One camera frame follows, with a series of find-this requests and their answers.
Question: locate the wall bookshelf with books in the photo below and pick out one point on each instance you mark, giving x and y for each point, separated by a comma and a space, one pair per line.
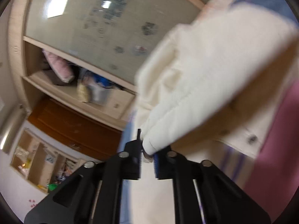
41, 164

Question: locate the clear plastic storage box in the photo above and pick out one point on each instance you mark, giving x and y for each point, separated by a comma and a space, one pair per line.
99, 94

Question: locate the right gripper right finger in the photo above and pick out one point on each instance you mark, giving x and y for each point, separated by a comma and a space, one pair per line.
203, 193

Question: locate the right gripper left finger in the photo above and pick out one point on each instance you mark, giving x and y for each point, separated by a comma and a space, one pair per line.
92, 194

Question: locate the hanging pink puffer jacket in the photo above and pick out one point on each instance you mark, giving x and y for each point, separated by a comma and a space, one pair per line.
59, 66

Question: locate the beige cloth bag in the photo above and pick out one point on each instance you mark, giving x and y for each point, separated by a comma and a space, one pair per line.
83, 91

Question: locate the pink white hooded jacket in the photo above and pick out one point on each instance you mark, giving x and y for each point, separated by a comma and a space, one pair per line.
222, 93

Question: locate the blue garment in wardrobe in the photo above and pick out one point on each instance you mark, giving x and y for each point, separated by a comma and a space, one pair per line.
103, 82

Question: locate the brown wooden door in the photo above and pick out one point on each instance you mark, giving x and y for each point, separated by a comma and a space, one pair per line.
75, 130

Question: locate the beige sliding door wardrobe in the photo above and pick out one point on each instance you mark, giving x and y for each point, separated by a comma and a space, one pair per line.
110, 38

